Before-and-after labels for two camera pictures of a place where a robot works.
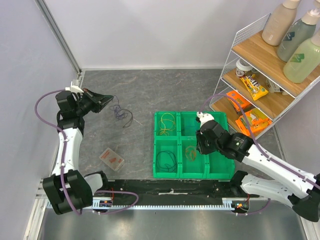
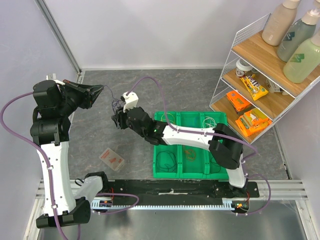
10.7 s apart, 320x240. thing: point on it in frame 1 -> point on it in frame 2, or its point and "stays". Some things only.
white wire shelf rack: [252, 95] stays
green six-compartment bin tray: [175, 153] stays
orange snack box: [242, 101] stays
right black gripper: [203, 144] -> [120, 120]
